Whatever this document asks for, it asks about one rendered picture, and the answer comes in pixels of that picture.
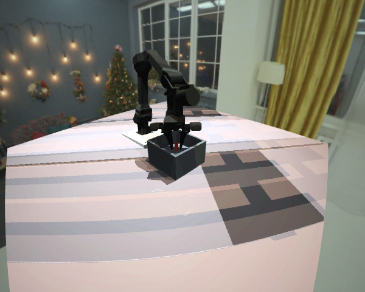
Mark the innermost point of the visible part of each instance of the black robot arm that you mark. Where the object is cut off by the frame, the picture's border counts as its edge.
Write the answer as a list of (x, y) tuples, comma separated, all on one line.
[(179, 93)]

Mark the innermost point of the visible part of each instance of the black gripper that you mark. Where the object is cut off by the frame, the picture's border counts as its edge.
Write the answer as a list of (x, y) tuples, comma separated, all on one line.
[(193, 126)]

